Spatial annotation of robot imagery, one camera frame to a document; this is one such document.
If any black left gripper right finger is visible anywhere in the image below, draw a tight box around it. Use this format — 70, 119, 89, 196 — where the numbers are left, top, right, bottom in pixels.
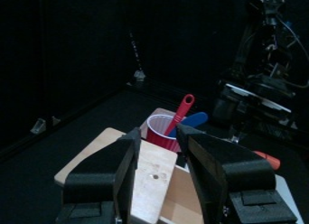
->
175, 123, 299, 224

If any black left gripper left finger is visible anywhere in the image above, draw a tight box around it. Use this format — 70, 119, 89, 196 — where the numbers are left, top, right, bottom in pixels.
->
56, 126, 141, 224

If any orange plastic toy piece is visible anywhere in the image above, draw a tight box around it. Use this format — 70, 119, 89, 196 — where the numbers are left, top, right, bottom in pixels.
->
252, 150, 280, 171

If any white flat board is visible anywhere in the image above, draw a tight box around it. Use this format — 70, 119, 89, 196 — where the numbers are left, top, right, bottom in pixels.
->
274, 173, 305, 224

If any blue plastic utensil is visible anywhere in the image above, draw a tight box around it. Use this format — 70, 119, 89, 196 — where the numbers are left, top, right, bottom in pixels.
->
167, 111, 210, 138

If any red plastic cup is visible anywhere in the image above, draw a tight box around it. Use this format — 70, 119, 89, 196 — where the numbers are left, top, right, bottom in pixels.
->
144, 113, 188, 154

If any red plastic utensil with loop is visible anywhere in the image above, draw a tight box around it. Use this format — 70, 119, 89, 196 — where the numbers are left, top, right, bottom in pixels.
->
163, 93, 196, 135

